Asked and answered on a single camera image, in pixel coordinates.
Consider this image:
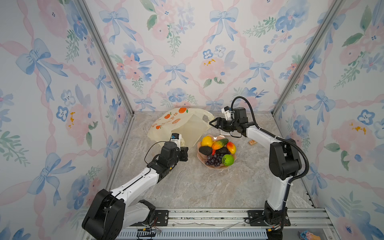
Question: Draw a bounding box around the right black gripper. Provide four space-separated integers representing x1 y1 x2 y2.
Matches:
209 118 239 132

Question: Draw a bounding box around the purple grape bunch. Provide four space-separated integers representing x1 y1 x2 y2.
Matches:
205 154 223 168

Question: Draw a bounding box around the red yellow mango fruit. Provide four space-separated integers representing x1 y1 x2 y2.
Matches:
226 142 237 155

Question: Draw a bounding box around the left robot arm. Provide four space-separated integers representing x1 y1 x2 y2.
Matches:
82 140 189 240

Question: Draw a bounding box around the orange green papaya fruit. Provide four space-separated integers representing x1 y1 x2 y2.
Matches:
212 138 229 150

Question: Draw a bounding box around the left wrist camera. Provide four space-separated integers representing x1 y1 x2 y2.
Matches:
170 133 182 148

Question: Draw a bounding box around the small brown biscuit toy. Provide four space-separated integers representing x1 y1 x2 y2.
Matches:
249 140 258 146

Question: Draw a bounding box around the white calculator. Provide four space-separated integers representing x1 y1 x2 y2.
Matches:
220 130 231 136

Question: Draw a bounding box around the dark avocado fruit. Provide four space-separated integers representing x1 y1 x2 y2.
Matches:
199 146 213 156
215 147 231 156

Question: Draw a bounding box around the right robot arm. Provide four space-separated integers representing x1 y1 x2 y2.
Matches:
209 107 309 231

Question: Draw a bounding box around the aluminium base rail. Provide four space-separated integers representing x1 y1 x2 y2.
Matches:
83 208 341 240

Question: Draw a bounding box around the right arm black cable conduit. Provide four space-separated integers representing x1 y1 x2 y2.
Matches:
230 96 310 184

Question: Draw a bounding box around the left metal corner post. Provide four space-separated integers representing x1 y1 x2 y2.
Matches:
74 0 134 117

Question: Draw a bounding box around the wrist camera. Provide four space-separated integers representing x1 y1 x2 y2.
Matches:
222 106 235 121
170 133 182 148

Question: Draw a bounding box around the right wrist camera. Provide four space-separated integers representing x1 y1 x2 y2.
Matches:
222 106 235 121

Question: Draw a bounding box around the right metal corner post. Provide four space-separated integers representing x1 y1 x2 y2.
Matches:
271 0 344 117

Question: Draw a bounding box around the green apple fruit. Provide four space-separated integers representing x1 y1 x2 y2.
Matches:
222 154 235 166

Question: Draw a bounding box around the metal corner post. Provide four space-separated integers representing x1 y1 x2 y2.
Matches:
271 0 344 117
74 0 134 117

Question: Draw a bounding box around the yellow lemon fruit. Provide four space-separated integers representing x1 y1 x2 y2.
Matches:
201 136 213 148

